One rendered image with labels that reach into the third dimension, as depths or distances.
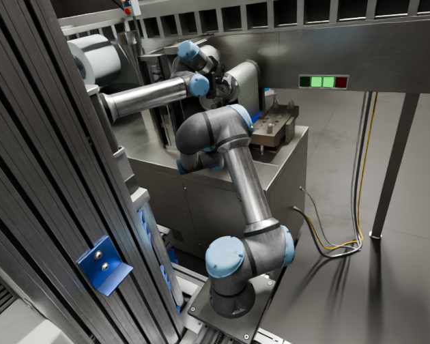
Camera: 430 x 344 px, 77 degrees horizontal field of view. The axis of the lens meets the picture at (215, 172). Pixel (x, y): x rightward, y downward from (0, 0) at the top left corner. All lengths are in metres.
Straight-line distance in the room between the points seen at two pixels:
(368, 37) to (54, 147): 1.35
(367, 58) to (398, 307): 1.39
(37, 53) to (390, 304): 1.99
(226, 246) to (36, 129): 0.56
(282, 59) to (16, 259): 1.45
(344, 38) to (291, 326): 1.56
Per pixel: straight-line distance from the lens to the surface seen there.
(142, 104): 0.94
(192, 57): 1.11
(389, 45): 1.52
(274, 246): 0.82
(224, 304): 0.91
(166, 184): 1.67
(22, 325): 0.64
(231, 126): 0.85
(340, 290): 2.01
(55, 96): 0.50
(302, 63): 1.60
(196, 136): 0.85
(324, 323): 1.88
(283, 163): 1.39
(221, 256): 0.80
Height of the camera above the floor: 1.66
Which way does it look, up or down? 33 degrees down
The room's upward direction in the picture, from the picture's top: 10 degrees counter-clockwise
